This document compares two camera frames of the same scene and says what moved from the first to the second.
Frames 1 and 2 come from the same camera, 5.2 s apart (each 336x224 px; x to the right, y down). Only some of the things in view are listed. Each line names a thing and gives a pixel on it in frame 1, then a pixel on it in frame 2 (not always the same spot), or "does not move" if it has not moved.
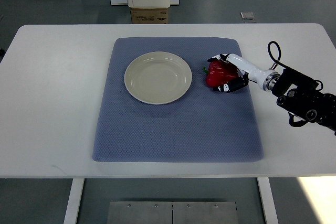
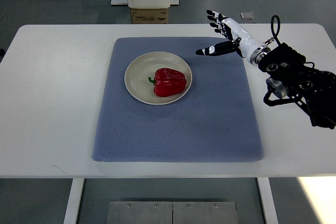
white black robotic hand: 266,79 to 239,40
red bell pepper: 220,72 to 168,82
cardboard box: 149,16 does not move
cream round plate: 158,77 does not move
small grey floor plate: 247,16 does not move
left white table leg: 76,189 does not move
